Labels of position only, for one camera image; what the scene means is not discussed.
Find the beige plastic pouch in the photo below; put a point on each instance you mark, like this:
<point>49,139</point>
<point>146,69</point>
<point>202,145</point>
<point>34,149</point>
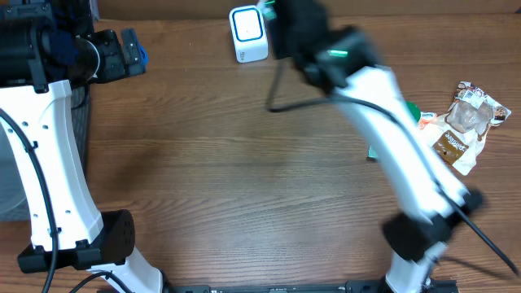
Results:
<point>459,135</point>

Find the teal snack packet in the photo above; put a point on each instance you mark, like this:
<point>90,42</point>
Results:
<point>371,154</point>

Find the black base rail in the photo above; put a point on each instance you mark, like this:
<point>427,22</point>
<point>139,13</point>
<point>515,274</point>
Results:
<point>365,286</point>

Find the white barcode scanner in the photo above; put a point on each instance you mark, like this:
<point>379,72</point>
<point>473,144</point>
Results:
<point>248,34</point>

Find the orange small box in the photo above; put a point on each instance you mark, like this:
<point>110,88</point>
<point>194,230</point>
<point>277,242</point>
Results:
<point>426,118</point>

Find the teal white small box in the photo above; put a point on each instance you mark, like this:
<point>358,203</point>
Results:
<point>266,7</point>

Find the green lid jar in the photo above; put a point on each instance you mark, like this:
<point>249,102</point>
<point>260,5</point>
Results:
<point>414,111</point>

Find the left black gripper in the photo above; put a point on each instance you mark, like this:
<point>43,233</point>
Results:
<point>111,43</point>

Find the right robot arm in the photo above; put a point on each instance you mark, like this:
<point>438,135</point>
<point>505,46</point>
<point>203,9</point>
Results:
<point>345,65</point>

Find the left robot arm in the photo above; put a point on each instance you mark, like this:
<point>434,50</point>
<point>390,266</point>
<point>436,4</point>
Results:
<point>49,49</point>

